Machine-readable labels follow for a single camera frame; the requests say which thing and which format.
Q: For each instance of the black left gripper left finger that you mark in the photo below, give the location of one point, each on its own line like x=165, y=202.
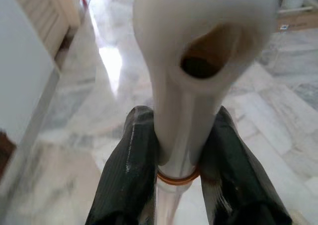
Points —
x=124, y=175

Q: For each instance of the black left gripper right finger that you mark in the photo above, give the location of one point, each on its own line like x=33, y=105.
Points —
x=238, y=175

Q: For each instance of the long flat cardboard box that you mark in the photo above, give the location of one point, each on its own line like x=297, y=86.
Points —
x=298, y=21

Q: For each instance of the light wooden louvred door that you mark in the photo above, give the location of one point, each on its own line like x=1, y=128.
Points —
x=47, y=19

